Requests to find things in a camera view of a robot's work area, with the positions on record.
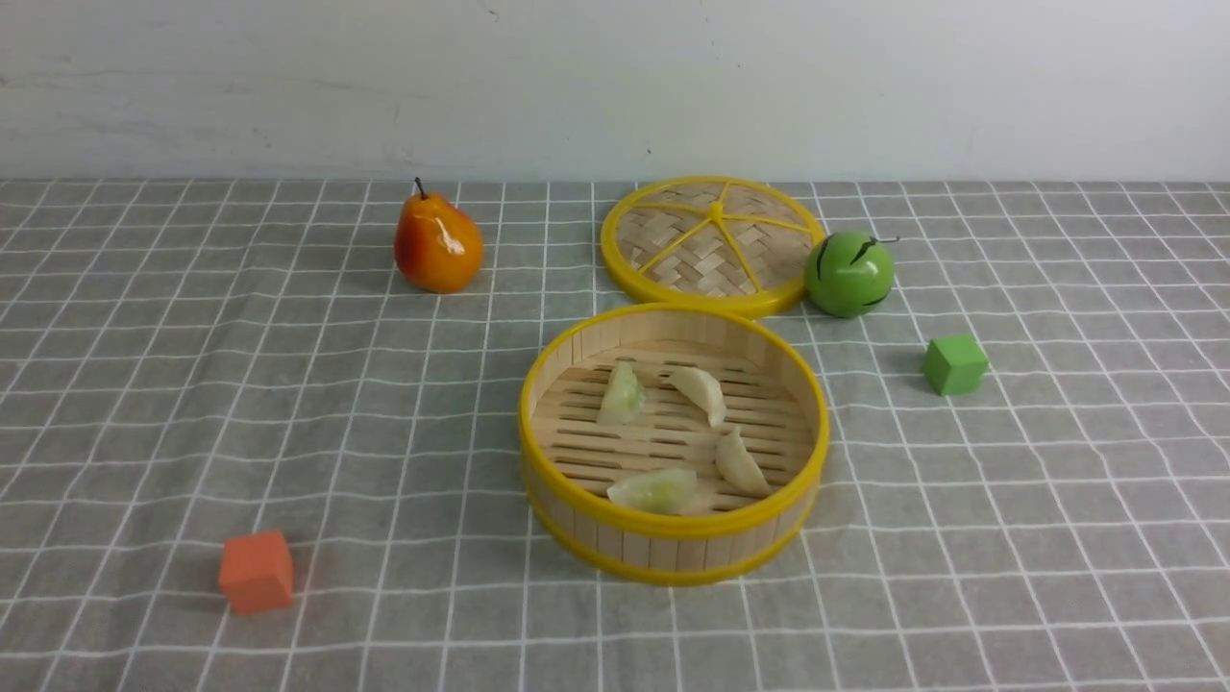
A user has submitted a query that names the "orange foam cube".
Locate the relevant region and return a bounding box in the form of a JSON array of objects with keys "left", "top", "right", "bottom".
[{"left": 218, "top": 530, "right": 294, "bottom": 616}]

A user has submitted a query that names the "green translucent dumpling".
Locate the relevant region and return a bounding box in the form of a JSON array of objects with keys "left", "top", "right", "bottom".
[{"left": 605, "top": 468, "right": 699, "bottom": 515}]

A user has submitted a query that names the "green toy watermelon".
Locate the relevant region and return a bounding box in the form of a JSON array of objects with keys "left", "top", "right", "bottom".
[{"left": 804, "top": 231, "right": 895, "bottom": 318}]

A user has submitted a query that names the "pale green dumpling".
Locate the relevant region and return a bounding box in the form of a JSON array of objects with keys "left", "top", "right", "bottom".
[{"left": 597, "top": 360, "right": 647, "bottom": 427}]

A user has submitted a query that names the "beige dumpling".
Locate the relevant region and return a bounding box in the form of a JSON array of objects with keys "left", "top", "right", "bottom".
[{"left": 713, "top": 427, "right": 774, "bottom": 498}]

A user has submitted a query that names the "green foam cube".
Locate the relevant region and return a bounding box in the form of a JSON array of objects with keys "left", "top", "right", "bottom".
[{"left": 923, "top": 333, "right": 989, "bottom": 397}]

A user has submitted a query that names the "orange toy pear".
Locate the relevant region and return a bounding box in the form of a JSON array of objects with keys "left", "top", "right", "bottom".
[{"left": 394, "top": 177, "right": 483, "bottom": 294}]

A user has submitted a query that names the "white dumpling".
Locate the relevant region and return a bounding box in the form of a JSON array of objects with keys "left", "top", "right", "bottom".
[{"left": 665, "top": 366, "right": 726, "bottom": 429}]

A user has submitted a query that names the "woven bamboo steamer lid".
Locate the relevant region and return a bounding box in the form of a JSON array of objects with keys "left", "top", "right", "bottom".
[{"left": 599, "top": 176, "right": 827, "bottom": 320}]

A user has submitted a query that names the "yellow rimmed bamboo steamer tray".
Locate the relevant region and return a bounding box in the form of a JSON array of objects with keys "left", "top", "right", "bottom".
[{"left": 518, "top": 304, "right": 830, "bottom": 585}]

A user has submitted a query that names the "grey checked tablecloth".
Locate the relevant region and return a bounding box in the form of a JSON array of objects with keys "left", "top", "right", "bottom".
[{"left": 1, "top": 179, "right": 1229, "bottom": 691}]

